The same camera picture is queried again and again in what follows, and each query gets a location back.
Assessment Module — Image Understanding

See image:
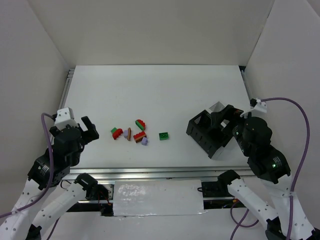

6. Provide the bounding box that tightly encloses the red curved lego with green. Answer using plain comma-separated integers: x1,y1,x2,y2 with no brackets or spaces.
111,127,123,140

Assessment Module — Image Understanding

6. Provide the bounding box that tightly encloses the red green half-round lego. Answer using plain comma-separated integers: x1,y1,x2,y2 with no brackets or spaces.
135,119,146,131

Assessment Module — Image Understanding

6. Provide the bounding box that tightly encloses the green square lego brick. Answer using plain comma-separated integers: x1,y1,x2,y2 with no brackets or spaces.
159,132,169,141

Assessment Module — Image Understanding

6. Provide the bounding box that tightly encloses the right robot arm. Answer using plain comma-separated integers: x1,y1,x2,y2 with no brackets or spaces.
210,105,320,240

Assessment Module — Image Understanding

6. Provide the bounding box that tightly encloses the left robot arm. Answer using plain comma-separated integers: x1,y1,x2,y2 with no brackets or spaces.
0,114,99,240

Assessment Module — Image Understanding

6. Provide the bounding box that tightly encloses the black compartment container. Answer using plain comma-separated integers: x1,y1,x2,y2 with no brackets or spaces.
186,110,232,159

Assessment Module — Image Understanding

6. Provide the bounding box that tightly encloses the lavender lego near plate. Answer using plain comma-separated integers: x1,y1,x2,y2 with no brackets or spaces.
123,130,129,139

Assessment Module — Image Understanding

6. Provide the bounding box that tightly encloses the brown flat lego plate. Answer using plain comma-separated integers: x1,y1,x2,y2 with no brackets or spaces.
127,127,132,141

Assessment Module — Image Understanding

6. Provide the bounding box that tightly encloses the red brown lego brick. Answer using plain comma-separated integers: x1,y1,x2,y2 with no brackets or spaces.
133,131,147,143

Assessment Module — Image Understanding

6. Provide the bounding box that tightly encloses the lavender lego brick front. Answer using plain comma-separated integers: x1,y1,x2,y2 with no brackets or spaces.
141,137,149,146

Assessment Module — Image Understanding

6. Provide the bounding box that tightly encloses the white taped cover sheet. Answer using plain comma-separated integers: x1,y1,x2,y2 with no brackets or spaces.
113,180,205,217

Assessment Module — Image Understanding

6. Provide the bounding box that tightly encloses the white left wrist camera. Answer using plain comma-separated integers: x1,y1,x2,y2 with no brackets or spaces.
54,107,78,131

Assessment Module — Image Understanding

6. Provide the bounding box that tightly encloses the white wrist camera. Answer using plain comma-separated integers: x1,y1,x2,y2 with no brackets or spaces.
54,107,78,131
240,98,268,119

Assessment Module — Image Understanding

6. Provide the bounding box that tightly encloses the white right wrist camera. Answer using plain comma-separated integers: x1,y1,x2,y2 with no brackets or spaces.
240,98,268,119

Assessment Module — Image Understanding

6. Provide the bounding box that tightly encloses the aluminium right rail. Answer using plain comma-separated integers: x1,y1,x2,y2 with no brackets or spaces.
239,65,252,100

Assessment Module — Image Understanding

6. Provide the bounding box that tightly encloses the aluminium front rail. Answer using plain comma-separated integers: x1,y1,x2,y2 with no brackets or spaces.
67,166,256,181

